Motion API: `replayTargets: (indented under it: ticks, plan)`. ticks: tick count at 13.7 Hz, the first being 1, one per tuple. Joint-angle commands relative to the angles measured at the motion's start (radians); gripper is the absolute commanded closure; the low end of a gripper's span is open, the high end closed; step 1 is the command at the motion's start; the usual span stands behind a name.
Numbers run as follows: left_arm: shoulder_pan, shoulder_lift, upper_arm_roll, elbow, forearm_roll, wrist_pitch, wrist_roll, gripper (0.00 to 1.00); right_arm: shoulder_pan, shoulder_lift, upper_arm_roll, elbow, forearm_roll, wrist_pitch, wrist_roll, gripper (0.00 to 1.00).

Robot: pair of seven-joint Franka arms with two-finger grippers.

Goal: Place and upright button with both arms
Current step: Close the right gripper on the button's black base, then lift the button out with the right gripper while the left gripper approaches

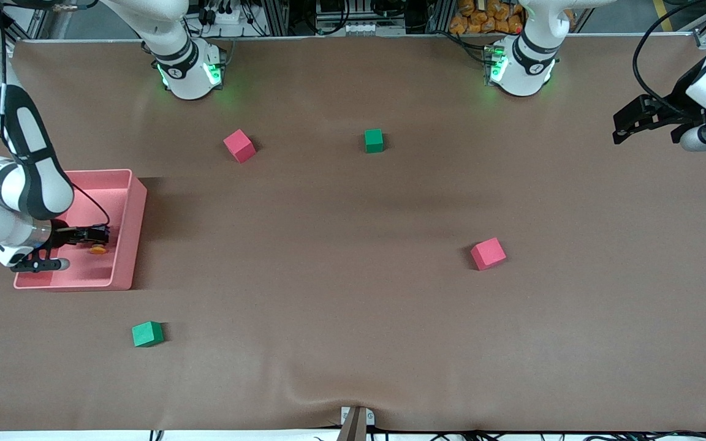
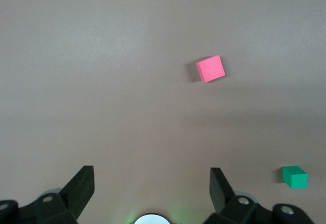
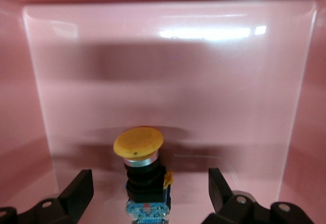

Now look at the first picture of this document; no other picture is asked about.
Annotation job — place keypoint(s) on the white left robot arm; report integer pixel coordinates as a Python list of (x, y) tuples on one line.
[(527, 67)]

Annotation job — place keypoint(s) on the white power strip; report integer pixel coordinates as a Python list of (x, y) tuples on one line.
[(224, 17)]

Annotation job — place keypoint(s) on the grey metal bracket plate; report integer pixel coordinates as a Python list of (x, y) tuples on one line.
[(369, 416)]

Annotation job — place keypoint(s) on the pink plastic bin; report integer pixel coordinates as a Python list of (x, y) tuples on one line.
[(123, 245)]

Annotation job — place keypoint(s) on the bag of orange items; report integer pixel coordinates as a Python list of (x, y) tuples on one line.
[(485, 18)]

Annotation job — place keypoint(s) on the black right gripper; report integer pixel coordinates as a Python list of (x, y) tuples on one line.
[(71, 235)]

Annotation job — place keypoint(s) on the green foam cube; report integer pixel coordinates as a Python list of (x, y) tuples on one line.
[(147, 334), (374, 141)]

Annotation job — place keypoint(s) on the orange capped black button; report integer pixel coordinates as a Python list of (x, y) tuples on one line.
[(98, 249)]

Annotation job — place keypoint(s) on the brown camera stand bar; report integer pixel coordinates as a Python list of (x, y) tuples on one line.
[(353, 429)]

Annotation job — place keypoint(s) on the brown table mat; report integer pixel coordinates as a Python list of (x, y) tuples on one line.
[(353, 306)]

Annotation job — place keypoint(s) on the red foam cube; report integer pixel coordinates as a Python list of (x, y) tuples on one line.
[(239, 146), (488, 254)]

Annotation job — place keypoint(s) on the white connector strip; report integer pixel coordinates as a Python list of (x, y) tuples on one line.
[(374, 29)]

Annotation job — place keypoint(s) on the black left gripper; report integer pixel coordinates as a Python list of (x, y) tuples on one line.
[(676, 99)]

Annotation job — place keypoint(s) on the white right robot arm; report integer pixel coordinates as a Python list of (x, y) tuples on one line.
[(22, 196)]

